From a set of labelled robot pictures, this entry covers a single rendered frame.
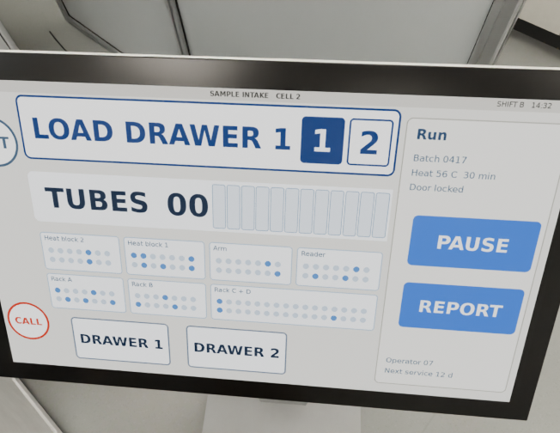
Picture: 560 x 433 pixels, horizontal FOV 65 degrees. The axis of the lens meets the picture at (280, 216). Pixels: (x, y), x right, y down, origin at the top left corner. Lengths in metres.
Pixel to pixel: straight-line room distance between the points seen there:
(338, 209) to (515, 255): 0.15
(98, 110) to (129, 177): 0.06
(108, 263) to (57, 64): 0.17
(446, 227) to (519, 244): 0.06
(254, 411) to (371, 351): 0.99
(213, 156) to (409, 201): 0.16
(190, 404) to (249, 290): 1.09
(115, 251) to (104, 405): 1.15
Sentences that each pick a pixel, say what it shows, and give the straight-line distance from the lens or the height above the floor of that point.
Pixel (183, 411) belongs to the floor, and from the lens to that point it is 1.46.
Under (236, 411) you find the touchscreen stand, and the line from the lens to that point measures 1.40.
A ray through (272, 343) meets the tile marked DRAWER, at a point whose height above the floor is 1.01.
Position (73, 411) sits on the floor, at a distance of 1.57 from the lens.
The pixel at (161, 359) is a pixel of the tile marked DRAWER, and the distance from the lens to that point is 0.45.
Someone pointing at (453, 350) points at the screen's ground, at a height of 1.02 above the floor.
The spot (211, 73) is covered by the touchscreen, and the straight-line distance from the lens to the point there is 0.35.
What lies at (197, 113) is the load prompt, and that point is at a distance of 0.35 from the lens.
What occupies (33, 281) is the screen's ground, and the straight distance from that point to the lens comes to 0.46.
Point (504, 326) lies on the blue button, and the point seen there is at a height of 1.04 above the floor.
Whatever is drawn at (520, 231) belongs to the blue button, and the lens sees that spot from 0.40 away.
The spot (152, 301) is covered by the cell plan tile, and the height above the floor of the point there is 1.04.
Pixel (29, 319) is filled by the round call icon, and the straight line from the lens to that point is 0.49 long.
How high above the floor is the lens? 1.42
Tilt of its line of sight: 60 degrees down
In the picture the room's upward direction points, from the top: 3 degrees counter-clockwise
